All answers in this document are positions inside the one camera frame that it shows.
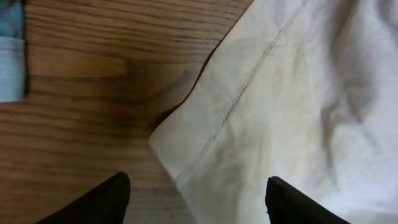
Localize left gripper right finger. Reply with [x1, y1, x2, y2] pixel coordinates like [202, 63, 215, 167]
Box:
[265, 176, 348, 224]

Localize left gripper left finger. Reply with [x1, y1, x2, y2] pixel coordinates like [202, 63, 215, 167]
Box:
[37, 172, 131, 224]

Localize beige khaki shorts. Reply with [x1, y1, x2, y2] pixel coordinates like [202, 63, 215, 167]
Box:
[150, 0, 397, 223]

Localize folded light blue jeans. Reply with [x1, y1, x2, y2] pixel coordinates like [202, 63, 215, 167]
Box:
[0, 0, 26, 103]

